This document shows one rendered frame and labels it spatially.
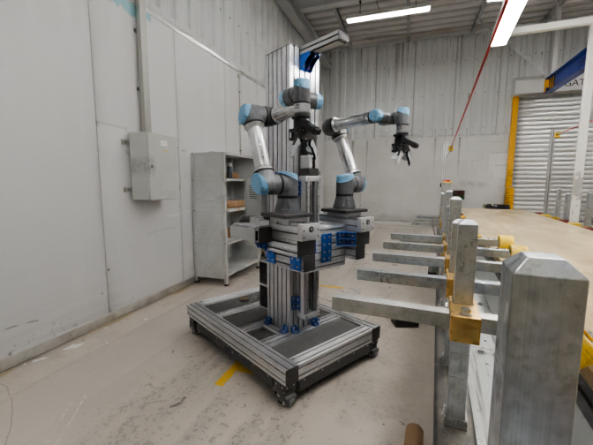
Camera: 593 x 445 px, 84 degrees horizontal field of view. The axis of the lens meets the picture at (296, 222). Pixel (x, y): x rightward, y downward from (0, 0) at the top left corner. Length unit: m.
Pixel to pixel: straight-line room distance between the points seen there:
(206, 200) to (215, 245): 0.52
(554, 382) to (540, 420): 0.03
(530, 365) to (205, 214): 3.85
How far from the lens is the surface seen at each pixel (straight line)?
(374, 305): 0.73
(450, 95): 9.96
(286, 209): 1.81
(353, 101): 10.04
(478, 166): 9.80
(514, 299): 0.23
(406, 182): 9.64
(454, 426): 0.87
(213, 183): 3.90
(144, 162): 3.26
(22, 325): 2.95
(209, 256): 4.04
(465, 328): 0.70
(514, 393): 0.25
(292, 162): 2.08
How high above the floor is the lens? 1.21
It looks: 7 degrees down
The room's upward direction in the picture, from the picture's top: straight up
